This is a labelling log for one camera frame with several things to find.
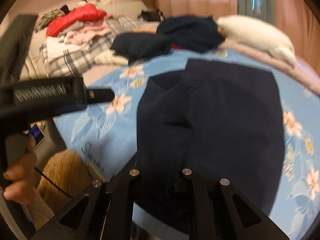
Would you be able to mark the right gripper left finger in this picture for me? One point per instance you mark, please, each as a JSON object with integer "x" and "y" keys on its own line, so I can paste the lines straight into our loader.
{"x": 100, "y": 211}

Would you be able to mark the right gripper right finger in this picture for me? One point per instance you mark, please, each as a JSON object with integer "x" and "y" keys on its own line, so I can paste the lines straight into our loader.
{"x": 221, "y": 211}

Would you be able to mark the navy collared shirt dress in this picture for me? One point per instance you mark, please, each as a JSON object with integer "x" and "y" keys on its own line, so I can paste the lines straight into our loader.
{"x": 220, "y": 119}

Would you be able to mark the person left hand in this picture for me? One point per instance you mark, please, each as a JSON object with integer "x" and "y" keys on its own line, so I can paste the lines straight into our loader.
{"x": 21, "y": 174}

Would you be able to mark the brown fuzzy rug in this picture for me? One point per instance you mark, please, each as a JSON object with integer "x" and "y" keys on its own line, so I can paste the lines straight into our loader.
{"x": 65, "y": 177}

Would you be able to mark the grey plaid blanket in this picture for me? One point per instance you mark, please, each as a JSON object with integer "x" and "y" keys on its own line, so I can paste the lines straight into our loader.
{"x": 78, "y": 62}

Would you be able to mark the white printed garment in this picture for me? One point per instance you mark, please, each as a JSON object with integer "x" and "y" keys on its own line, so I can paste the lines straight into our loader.
{"x": 57, "y": 49}

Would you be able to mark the blue floral bed sheet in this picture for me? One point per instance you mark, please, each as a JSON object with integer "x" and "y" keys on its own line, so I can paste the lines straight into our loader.
{"x": 104, "y": 135}

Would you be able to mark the cream folded garment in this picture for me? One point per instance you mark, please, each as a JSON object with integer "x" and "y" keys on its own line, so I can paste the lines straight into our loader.
{"x": 110, "y": 57}

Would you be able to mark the pink garment pile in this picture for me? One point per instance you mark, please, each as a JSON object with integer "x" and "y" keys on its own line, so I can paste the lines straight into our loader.
{"x": 86, "y": 33}

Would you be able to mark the red puffer jacket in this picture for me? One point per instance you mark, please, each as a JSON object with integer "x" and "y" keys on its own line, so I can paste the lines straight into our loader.
{"x": 84, "y": 13}

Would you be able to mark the folded dark navy garment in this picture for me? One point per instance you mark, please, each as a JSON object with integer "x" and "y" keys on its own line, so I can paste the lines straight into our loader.
{"x": 140, "y": 46}

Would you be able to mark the dark brown garment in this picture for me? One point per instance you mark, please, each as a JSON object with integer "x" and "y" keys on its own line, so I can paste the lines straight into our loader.
{"x": 151, "y": 16}

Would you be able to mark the red garment under navy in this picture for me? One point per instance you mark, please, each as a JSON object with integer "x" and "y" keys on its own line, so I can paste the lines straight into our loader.
{"x": 176, "y": 47}

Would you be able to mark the pink quilt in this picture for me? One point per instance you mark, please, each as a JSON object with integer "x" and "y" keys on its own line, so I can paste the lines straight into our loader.
{"x": 301, "y": 72}

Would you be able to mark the crumpled navy garment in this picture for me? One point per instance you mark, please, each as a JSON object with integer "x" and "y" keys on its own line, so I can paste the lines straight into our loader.
{"x": 190, "y": 32}

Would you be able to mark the white plush pillow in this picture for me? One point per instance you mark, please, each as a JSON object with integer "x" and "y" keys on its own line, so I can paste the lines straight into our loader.
{"x": 259, "y": 35}

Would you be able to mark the pink curtain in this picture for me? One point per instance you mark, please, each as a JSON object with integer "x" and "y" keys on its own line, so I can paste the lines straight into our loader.
{"x": 293, "y": 17}

